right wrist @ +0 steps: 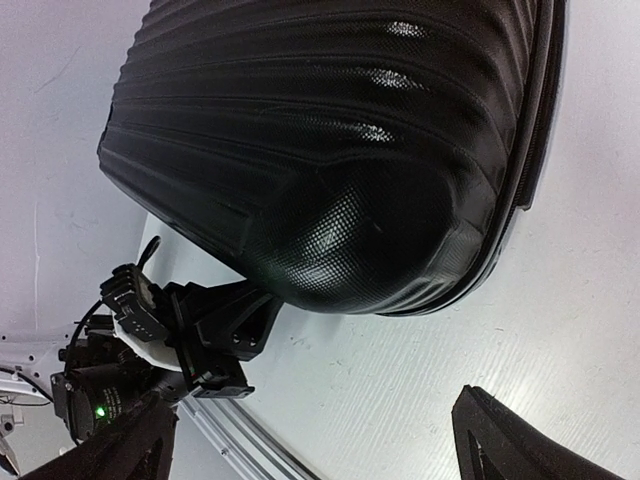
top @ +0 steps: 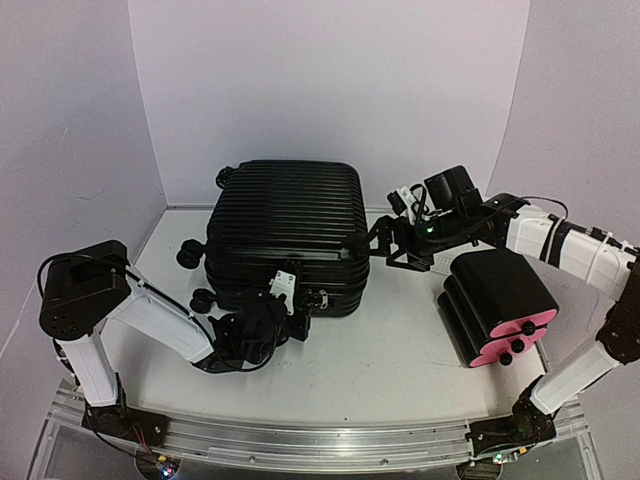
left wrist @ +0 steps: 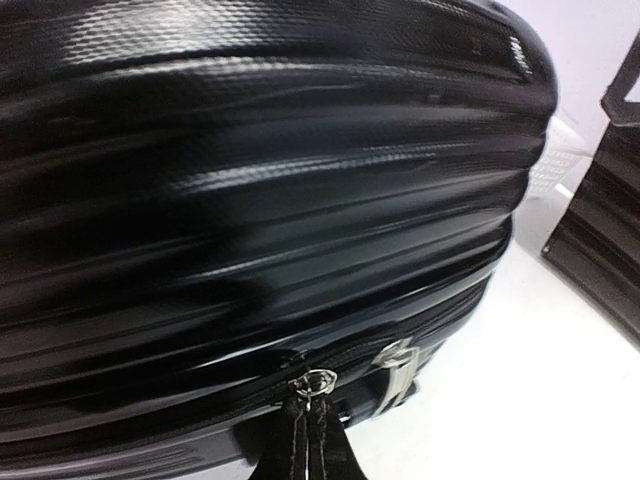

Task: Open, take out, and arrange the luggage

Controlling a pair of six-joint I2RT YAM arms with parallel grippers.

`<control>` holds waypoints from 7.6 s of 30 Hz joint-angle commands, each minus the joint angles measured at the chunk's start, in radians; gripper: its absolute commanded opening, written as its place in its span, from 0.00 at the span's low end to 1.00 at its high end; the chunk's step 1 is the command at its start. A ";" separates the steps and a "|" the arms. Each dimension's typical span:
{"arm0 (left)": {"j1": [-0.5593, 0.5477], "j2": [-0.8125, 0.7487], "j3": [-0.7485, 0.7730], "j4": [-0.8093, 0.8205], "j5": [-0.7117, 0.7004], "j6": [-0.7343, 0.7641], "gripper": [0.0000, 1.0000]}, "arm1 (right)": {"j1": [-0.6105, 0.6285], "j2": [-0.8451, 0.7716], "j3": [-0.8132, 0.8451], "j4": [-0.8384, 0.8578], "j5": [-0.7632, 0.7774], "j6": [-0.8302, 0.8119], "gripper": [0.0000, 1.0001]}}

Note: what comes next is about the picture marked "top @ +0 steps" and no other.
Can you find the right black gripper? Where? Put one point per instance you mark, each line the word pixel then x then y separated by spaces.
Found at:
pixel 385 229

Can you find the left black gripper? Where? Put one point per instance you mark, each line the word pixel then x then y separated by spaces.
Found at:
pixel 304 312

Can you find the silver zipper pull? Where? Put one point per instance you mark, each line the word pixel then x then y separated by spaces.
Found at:
pixel 325 300

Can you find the black ribbed hard-shell suitcase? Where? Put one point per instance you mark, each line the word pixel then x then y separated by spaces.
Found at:
pixel 269 211

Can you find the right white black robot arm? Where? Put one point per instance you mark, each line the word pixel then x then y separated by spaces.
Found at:
pixel 459 215

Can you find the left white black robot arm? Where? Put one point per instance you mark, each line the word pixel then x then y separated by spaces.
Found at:
pixel 84 289

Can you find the white perforated plastic basket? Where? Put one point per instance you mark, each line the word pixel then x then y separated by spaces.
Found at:
pixel 443 261

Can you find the black pouch with pink end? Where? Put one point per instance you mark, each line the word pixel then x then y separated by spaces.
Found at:
pixel 503 291

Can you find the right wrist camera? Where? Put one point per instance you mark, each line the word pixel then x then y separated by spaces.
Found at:
pixel 409 202

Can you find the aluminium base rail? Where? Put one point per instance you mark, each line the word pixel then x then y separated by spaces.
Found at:
pixel 198 445

